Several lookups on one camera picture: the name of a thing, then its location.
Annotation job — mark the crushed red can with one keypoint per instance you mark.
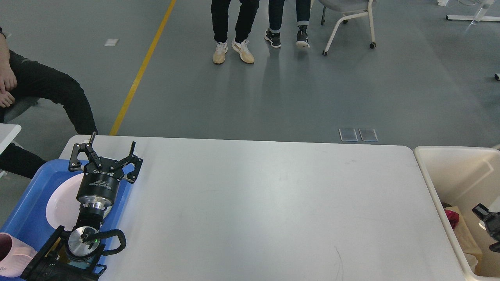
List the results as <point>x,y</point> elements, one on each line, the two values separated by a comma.
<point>453,218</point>

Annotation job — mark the metal floor plate right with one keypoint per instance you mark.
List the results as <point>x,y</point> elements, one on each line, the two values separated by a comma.
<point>368,135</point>

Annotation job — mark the beige plastic bin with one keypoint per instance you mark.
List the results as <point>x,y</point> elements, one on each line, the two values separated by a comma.
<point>463,177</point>

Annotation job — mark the seated person in black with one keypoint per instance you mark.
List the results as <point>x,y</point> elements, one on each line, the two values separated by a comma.
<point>21,77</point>

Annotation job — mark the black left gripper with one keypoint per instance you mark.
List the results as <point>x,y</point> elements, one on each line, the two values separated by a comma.
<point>99,183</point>

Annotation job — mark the white side table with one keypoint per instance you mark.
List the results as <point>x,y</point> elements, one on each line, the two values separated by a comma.
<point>7,133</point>

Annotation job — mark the white paper cup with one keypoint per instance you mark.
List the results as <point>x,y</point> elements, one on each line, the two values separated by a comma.
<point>472,261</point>

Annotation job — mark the pink plate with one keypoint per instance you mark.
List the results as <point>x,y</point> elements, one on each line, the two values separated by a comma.
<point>63,208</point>

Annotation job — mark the pink mug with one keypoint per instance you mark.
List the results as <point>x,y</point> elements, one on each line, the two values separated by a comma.
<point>15,255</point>

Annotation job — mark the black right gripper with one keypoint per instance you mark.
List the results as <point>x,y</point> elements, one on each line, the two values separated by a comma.
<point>492,220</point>

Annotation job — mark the white rolling chair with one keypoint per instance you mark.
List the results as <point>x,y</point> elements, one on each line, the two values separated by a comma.
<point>349,9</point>

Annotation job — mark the metal floor plate left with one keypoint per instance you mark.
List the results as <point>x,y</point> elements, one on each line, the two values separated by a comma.
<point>348,135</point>

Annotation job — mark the white floor stand base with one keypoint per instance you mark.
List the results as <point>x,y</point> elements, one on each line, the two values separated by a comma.
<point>471,11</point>

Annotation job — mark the blue plastic tray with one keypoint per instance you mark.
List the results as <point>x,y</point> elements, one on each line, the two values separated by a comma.
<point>28,222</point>

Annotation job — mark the metal floor plate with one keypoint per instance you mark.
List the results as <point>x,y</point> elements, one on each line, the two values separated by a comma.
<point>368,135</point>
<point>348,135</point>

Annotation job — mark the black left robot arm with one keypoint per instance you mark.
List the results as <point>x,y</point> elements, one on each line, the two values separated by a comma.
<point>74,255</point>

